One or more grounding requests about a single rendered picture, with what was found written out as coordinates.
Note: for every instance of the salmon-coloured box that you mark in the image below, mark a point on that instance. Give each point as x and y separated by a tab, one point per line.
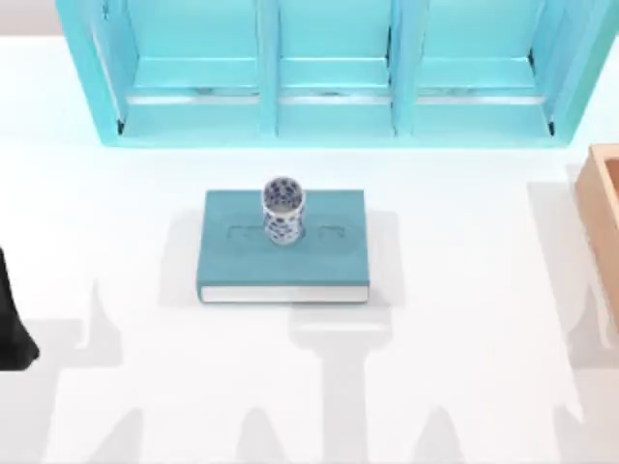
602	208

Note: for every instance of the blue and white cup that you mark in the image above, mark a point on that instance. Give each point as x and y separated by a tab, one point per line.
283	220

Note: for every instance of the light blue rack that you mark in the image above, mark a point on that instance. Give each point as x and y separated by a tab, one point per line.
333	72

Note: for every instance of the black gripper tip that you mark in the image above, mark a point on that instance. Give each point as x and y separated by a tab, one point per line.
12	333

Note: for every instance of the teal book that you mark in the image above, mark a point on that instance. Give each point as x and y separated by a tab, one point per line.
285	268

